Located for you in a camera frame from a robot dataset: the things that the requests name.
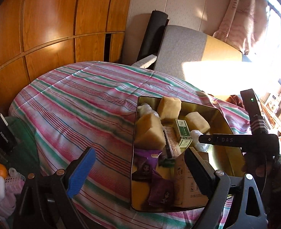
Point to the pink plastic basket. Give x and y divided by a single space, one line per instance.
11 190

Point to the yellow sponge block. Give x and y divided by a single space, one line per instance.
150 130
197 121
169 107

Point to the person's right hand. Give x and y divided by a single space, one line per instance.
258 171

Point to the wooden rack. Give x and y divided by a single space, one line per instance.
274 114

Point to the striped blanket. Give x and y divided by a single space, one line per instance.
83 100

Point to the brown cloth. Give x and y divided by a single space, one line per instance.
233 99

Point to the wooden wardrobe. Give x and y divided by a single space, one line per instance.
47 28

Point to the pink curtain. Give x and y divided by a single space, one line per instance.
240 12

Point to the gold tin box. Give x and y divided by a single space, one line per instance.
226 128

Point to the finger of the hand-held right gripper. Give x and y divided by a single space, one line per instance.
213 140

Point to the black box with white text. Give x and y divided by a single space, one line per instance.
2 128

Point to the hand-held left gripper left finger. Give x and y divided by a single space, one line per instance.
80 171

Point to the purple snack packet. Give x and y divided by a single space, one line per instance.
162 190
145 164

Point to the cracker packet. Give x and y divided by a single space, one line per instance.
171 142

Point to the grey yellow sofa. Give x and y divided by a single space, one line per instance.
183 45

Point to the black rolled mat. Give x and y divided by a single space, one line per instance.
153 33

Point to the green essential oil box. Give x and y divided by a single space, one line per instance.
183 133

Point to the brown cardboard box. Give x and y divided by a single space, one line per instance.
186 186

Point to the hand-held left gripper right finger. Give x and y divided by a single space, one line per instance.
199 171

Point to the white ball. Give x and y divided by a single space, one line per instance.
199 145
144 108

